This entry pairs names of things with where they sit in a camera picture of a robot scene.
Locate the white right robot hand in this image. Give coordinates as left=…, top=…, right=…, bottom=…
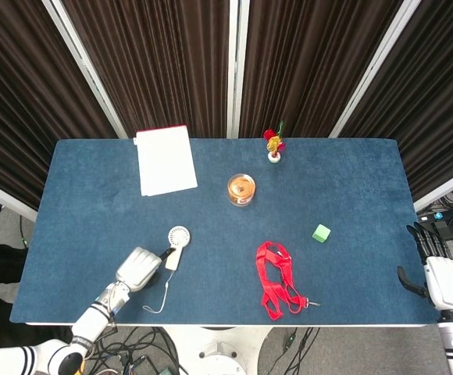
left=396, top=223, right=453, bottom=312

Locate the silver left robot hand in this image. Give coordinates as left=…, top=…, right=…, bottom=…
left=115, top=246, right=177, bottom=293

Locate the small white handheld fan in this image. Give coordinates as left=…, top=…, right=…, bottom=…
left=142, top=225, right=191, bottom=315

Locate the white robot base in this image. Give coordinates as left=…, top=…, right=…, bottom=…
left=162, top=326, right=275, bottom=375

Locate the black power strip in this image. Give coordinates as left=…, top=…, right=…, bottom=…
left=417, top=212, right=453, bottom=242

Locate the white paper book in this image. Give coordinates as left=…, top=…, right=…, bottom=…
left=134, top=124, right=199, bottom=198

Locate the clear jar of rubber bands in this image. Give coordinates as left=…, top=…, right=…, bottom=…
left=226, top=173, right=257, bottom=208

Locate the green foam cube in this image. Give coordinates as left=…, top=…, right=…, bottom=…
left=311, top=223, right=332, bottom=245

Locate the blue table cloth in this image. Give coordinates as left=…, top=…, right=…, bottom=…
left=9, top=137, right=443, bottom=326

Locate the small flower vase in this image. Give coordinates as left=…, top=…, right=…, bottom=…
left=262, top=120, right=287, bottom=163

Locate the dark brown pleated curtain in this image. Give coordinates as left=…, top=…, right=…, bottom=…
left=0, top=0, right=119, bottom=212
left=239, top=0, right=404, bottom=139
left=61, top=0, right=232, bottom=139
left=339, top=0, right=453, bottom=202

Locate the black floor cable bundle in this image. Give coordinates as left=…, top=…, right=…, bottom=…
left=81, top=326, right=191, bottom=375

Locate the white partition post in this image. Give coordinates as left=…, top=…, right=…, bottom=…
left=226, top=0, right=251, bottom=140
left=0, top=174, right=38, bottom=223
left=413, top=162, right=453, bottom=213
left=41, top=0, right=129, bottom=139
left=327, top=0, right=423, bottom=139

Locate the white table frame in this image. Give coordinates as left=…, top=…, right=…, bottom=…
left=25, top=320, right=439, bottom=329

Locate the red lanyard with metal clip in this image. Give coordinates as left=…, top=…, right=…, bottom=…
left=255, top=241, right=322, bottom=321

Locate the black cable with green tag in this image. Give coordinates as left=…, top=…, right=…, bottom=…
left=277, top=327, right=321, bottom=375

